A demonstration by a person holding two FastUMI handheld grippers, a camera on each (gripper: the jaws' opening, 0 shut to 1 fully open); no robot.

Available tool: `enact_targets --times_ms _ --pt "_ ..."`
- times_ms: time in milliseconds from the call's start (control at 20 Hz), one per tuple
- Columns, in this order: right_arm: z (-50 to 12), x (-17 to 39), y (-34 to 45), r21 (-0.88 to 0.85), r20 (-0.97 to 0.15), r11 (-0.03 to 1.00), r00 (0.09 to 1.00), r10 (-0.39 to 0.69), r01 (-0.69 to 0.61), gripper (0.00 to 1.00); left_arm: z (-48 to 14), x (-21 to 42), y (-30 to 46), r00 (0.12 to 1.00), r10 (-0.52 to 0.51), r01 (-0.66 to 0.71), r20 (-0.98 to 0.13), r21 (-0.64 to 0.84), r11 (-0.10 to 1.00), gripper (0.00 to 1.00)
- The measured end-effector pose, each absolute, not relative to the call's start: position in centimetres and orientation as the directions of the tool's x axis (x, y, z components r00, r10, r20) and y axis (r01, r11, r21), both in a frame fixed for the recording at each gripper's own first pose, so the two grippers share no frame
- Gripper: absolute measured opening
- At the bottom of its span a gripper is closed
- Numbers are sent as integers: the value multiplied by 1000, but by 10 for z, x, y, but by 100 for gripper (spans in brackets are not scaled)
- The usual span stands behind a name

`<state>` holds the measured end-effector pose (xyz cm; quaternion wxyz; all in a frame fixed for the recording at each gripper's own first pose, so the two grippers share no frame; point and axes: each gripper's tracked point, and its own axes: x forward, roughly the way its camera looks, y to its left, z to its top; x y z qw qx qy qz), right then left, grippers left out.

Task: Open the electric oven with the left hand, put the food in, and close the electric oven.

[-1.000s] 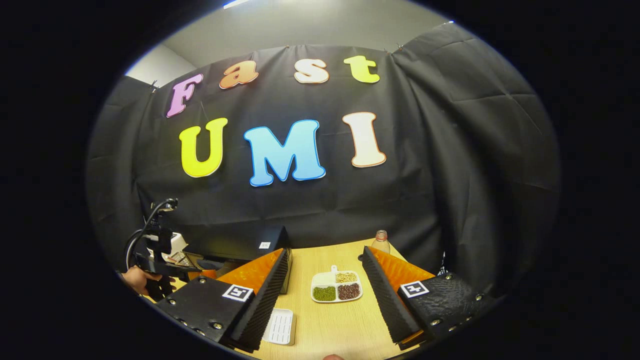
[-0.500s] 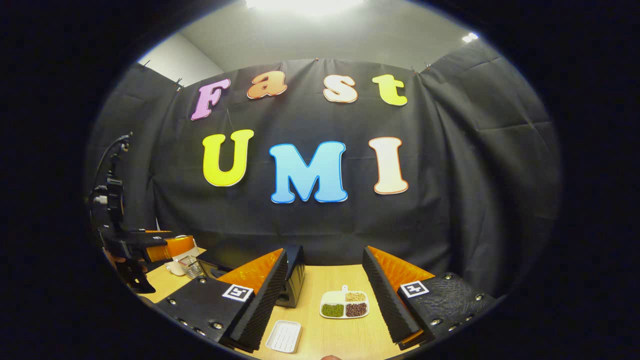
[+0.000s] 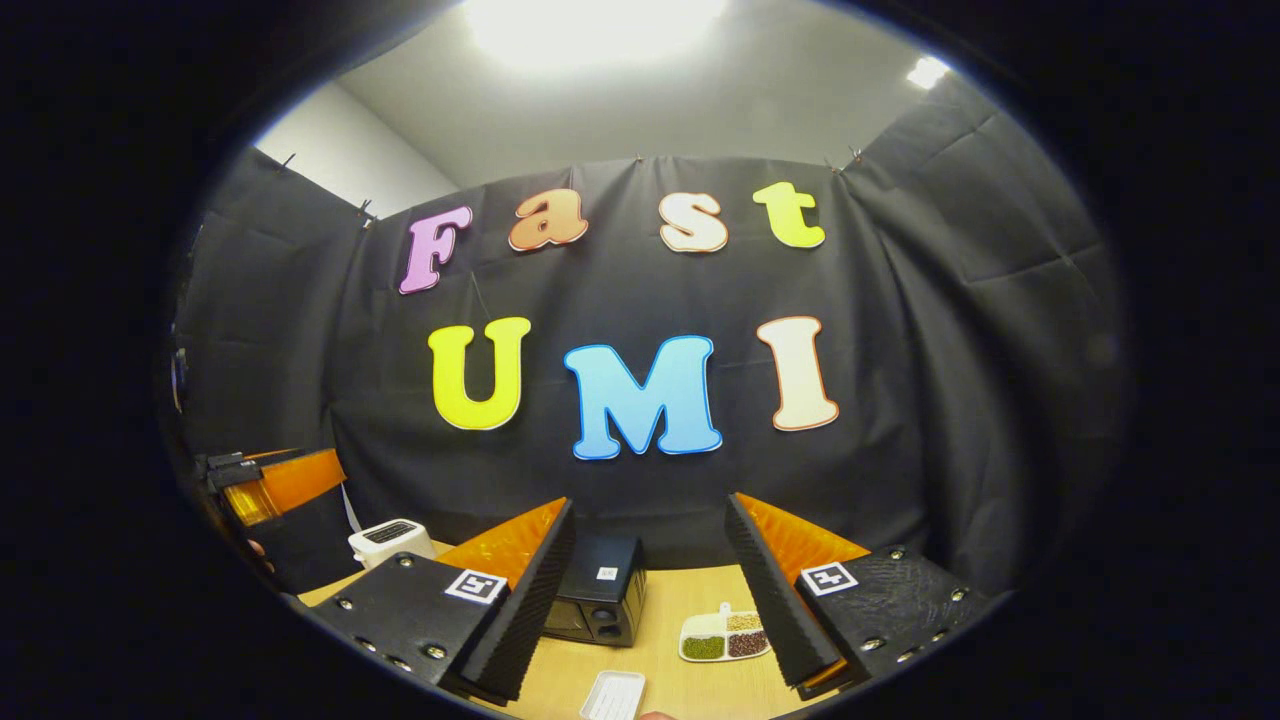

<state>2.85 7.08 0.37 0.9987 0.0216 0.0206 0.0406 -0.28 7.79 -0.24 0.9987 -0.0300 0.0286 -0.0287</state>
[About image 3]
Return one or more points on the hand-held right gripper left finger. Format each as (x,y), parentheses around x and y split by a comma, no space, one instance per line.
(520,610)

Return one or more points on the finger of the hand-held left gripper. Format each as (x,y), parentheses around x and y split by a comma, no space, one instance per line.
(232,458)
(300,490)

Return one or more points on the ceiling light panel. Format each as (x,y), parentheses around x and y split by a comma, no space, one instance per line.
(590,25)
(927,72)

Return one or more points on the black backdrop cloth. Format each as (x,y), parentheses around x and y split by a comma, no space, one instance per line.
(650,290)

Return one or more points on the black electric oven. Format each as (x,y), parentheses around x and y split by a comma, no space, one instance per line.
(600,585)

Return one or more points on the white toaster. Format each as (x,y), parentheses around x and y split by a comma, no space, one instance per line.
(390,540)

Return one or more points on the white divided dish of beans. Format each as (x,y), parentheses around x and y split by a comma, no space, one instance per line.
(722,637)

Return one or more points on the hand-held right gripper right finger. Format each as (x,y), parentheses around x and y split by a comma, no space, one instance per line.
(775,600)

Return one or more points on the white rectangular tray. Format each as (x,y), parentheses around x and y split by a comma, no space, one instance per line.
(612,697)

